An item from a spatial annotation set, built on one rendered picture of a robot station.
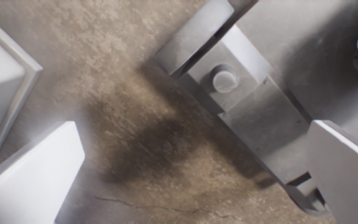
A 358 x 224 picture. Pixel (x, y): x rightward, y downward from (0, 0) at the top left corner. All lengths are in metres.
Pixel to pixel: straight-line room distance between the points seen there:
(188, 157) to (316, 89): 0.44
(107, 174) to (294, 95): 0.69
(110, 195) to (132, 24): 0.67
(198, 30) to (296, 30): 0.18
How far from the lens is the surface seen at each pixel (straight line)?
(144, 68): 0.62
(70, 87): 0.75
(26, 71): 0.79
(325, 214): 0.65
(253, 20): 0.41
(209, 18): 0.39
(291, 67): 0.44
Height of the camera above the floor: 0.58
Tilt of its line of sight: 65 degrees down
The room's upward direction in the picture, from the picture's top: 161 degrees counter-clockwise
